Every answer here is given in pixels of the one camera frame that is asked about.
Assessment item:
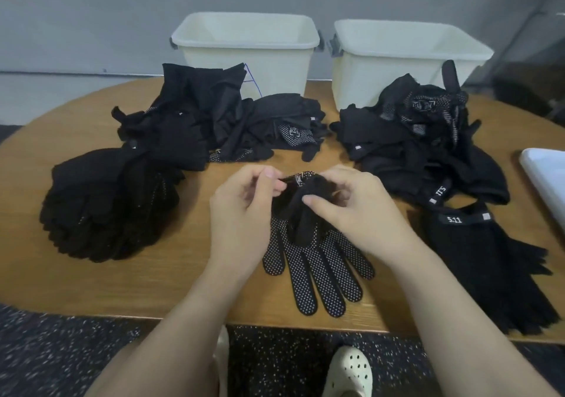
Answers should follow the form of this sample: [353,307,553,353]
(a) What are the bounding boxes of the person's right forearm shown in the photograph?
[388,238,561,397]

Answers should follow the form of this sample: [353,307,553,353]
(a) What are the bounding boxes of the grey wall pipe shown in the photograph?
[0,69,173,81]

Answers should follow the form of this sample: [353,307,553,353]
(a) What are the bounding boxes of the person's left forearm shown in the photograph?
[84,264,252,397]

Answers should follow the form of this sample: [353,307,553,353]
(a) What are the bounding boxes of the person's right hand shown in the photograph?
[302,165,425,265]

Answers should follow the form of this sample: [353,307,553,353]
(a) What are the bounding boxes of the person's left hand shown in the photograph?
[207,165,288,279]

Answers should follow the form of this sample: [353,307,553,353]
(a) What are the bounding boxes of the white plastic bin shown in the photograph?
[170,12,321,98]
[329,18,496,111]

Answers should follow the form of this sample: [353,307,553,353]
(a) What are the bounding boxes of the white flat tray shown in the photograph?
[519,148,565,230]

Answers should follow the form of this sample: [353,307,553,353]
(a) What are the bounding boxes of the black dotted glove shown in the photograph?
[39,145,187,263]
[269,172,341,248]
[262,216,376,318]

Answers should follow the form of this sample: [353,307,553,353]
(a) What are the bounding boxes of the person's right white shoe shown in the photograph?
[321,346,374,397]

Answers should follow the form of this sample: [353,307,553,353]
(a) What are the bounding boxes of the black fingerless glove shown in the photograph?
[419,202,561,336]

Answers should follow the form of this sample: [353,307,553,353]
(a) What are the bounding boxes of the person's left white shoe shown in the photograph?
[212,326,231,397]

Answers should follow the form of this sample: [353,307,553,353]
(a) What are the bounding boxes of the metal rack frame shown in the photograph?
[490,13,565,129]

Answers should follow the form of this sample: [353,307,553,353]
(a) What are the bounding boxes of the stack of black gloves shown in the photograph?
[39,145,187,263]

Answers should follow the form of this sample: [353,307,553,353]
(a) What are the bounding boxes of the person's white shoe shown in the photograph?
[321,346,374,397]
[212,326,231,397]

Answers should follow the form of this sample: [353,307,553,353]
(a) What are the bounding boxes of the pile of black gloves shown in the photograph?
[39,145,187,263]
[111,59,511,208]

